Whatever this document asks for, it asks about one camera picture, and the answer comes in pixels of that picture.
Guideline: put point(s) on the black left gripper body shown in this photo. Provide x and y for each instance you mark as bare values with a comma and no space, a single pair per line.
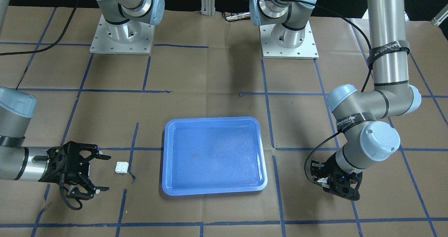
328,169

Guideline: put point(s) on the aluminium frame post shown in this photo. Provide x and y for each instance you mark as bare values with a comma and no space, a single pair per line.
208,8

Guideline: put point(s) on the white block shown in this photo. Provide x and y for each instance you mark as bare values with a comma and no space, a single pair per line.
121,167

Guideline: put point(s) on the blue plastic tray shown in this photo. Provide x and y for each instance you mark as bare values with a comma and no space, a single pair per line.
213,155

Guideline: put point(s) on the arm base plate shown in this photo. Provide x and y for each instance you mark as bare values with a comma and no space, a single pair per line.
131,38
281,43

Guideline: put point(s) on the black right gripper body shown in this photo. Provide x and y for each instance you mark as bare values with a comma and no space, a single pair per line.
75,171

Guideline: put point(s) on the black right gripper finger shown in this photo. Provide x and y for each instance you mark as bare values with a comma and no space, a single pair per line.
87,184
95,153

